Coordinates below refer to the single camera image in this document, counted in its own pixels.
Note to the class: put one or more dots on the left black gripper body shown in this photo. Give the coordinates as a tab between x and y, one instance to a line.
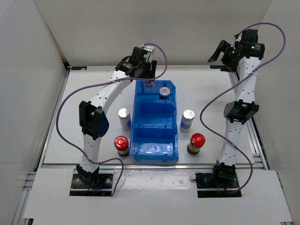
145	66

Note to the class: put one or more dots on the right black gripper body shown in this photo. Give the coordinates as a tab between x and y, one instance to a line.
230	56

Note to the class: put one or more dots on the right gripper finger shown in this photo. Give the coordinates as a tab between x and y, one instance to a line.
220	49
228	66

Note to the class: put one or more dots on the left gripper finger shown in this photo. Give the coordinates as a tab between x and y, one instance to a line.
142	74
153	69

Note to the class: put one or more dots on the white-lid spice jar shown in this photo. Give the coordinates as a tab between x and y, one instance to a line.
149	84
164	93

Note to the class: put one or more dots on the silver-lid blue-label bottle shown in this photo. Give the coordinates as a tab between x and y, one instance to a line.
186	120
125	119

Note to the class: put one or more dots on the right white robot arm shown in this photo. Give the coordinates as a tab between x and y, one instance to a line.
246	53

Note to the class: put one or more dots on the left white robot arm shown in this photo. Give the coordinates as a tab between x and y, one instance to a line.
92	114

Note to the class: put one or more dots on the right black logo label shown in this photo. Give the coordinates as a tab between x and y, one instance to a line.
217	67

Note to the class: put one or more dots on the black logo label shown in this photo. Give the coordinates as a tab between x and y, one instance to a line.
217	67
79	68

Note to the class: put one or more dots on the left black logo label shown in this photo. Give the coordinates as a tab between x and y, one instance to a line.
79	68

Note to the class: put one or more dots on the near blue storage bin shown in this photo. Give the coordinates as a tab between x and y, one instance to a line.
154	144

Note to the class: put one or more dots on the left red-lid sauce jar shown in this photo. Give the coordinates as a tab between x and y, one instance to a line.
121	144

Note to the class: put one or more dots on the red-lid sauce jar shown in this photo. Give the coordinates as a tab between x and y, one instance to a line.
121	144
197	141

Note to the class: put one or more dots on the right red-lid sauce jar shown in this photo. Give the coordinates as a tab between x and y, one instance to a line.
197	141

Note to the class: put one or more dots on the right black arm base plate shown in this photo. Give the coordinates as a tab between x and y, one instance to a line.
209	188

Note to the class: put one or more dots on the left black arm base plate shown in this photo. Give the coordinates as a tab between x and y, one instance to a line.
102	185

